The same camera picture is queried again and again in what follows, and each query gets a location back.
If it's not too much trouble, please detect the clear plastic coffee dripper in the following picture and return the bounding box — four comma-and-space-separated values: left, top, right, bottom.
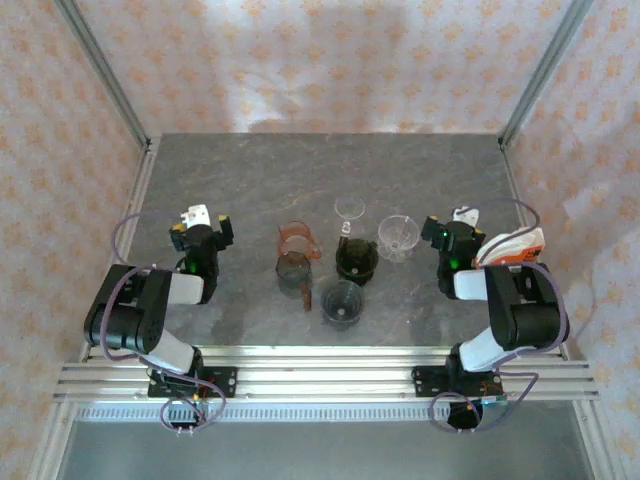
377, 214, 420, 264

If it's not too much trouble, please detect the orange white filter bag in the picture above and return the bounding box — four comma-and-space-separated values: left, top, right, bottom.
474, 227, 546, 267

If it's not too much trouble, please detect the orange glass coffee server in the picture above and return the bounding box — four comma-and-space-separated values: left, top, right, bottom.
277, 221, 324, 261

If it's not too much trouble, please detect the green plastic coffee dripper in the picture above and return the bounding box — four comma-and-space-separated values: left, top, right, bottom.
334, 238, 379, 286

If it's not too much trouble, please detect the orange patterned white curtain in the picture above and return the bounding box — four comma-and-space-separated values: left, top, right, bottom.
0, 0, 640, 480

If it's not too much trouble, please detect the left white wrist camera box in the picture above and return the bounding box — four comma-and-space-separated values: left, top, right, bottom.
178, 202, 212, 227

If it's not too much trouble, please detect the aluminium side rail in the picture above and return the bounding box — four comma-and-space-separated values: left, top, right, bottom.
499, 144, 571, 361
78, 137, 162, 362

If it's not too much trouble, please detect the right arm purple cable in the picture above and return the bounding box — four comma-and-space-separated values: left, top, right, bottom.
428, 197, 571, 435

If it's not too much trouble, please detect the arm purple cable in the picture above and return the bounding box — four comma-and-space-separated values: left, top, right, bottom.
101, 211, 230, 437
428, 197, 571, 435

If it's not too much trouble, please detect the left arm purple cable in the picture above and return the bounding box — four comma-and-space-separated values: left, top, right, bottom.
101, 211, 230, 437

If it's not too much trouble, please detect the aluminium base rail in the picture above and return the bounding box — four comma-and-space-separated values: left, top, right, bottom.
52, 344, 601, 404

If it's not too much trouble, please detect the aluminium frame post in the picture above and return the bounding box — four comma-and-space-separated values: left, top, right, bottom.
498, 0, 595, 151
27, 399, 79, 480
53, 0, 154, 151
572, 399, 629, 480

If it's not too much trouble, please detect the grey slotted cable duct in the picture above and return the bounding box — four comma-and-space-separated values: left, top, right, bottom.
74, 403, 584, 424

